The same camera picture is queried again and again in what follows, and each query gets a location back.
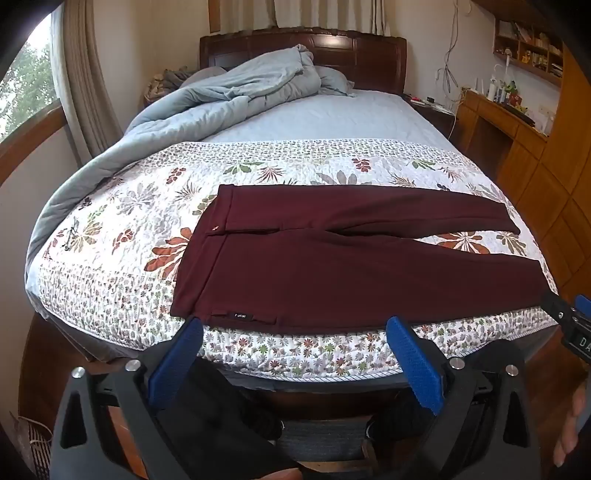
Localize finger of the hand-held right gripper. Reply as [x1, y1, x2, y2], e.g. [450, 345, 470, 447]
[541, 290, 575, 325]

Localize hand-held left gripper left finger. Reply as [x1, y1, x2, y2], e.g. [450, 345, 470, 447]
[48, 316, 218, 480]

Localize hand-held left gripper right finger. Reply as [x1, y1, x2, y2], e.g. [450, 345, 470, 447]
[385, 316, 540, 480]

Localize maroon pants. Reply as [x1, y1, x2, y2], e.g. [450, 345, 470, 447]
[169, 184, 555, 334]

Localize person's right hand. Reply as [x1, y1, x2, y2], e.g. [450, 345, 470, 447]
[553, 385, 591, 468]

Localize person's black shoe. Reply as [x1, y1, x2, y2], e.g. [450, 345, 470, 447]
[365, 405, 437, 454]
[238, 401, 285, 445]

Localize wooden cabinet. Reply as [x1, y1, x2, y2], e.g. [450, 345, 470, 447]
[496, 46, 591, 298]

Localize grey floor mat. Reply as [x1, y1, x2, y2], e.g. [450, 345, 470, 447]
[276, 419, 371, 463]

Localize floral quilted bedspread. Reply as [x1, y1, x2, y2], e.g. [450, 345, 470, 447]
[34, 138, 560, 384]

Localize eyeglasses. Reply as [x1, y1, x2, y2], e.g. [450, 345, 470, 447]
[55, 220, 91, 253]

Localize striped tote bag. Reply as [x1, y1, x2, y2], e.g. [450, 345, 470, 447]
[13, 415, 54, 480]

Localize wooden desk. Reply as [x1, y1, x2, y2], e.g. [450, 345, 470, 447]
[455, 87, 555, 197]

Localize dark wooden nightstand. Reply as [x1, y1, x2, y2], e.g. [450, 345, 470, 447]
[401, 92, 461, 140]

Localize light blue bed sheet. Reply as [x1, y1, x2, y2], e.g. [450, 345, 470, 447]
[198, 88, 462, 149]

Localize grey-blue comforter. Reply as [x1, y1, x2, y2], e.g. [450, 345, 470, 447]
[25, 44, 357, 320]

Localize pile of clothes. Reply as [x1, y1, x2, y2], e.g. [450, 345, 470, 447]
[142, 67, 191, 106]

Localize beige window curtain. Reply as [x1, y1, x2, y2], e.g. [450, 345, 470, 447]
[62, 0, 126, 168]

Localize grey pillow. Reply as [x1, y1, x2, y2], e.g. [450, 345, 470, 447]
[179, 67, 228, 89]

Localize wooden framed window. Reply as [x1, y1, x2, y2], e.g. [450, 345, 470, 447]
[0, 9, 66, 185]

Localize dark wooden headboard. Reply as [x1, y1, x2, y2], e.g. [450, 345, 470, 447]
[199, 30, 408, 95]

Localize beige curtain behind headboard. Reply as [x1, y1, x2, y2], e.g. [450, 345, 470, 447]
[272, 0, 393, 38]

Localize wooden wall shelf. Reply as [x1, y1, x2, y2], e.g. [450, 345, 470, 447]
[492, 18, 567, 86]

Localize hanging white cable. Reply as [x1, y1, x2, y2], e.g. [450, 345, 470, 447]
[436, 0, 463, 112]

